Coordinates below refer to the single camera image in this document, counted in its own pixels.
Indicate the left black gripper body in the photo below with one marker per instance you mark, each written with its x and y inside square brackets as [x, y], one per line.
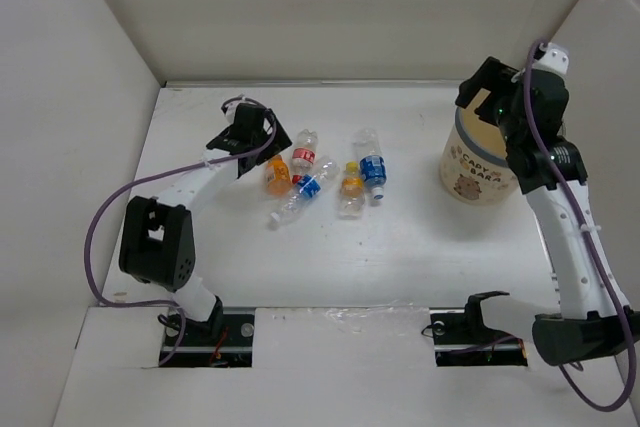
[278, 143]

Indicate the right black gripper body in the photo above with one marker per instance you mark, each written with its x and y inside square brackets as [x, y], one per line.
[508, 122]

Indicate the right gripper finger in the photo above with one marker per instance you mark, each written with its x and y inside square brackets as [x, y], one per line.
[492, 76]
[491, 108]

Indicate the red label plastic bottle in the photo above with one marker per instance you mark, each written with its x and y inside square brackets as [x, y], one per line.
[304, 153]

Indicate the orange juice bottle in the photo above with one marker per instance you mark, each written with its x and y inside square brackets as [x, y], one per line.
[277, 176]

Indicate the crushed blue label bottle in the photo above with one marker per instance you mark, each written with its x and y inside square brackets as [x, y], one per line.
[323, 174]

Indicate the yellow cap orange label bottle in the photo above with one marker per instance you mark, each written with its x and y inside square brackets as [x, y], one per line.
[352, 196]

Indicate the blue label white cap bottle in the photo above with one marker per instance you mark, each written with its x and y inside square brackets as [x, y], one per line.
[371, 162]

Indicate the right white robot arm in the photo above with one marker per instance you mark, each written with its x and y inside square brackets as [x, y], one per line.
[594, 319]

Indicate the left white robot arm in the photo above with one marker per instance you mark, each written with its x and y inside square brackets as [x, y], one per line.
[158, 243]

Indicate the beige capybara bin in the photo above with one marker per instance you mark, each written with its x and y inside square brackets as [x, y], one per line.
[473, 166]

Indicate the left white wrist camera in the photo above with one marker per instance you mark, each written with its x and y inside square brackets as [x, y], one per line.
[229, 107]

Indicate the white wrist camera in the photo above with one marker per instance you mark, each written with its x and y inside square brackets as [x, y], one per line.
[550, 57]
[229, 107]

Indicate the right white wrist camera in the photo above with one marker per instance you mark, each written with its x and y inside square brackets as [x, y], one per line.
[550, 57]

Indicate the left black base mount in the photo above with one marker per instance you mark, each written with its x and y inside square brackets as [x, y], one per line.
[229, 345]

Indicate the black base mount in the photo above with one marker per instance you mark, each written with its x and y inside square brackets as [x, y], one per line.
[461, 338]
[229, 345]

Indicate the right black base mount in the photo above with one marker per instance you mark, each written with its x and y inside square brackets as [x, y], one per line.
[461, 338]

